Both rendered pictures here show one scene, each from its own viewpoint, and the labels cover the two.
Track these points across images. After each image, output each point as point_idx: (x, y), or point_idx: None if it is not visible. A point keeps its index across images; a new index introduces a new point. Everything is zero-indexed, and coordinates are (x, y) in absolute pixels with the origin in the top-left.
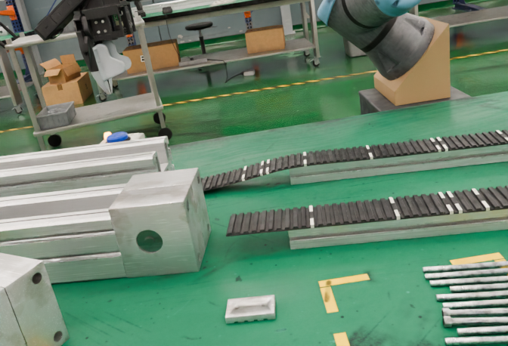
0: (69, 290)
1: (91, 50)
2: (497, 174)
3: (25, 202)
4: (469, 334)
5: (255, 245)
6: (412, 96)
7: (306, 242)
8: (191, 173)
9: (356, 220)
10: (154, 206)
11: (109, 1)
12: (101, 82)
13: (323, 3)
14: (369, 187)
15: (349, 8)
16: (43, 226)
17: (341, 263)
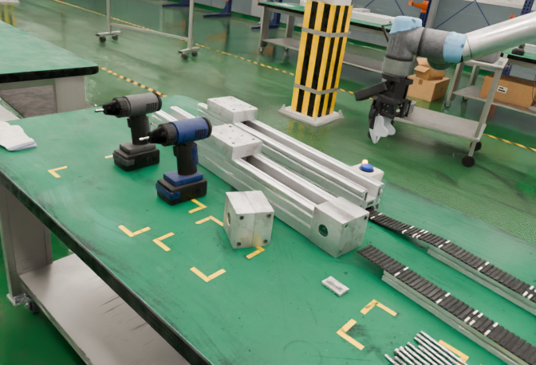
0: (285, 228)
1: (374, 117)
2: None
3: (293, 178)
4: (398, 362)
5: (369, 266)
6: None
7: (389, 281)
8: (363, 213)
9: (415, 288)
10: (331, 217)
11: (396, 97)
12: (372, 135)
13: None
14: (463, 284)
15: None
16: (289, 195)
17: (393, 301)
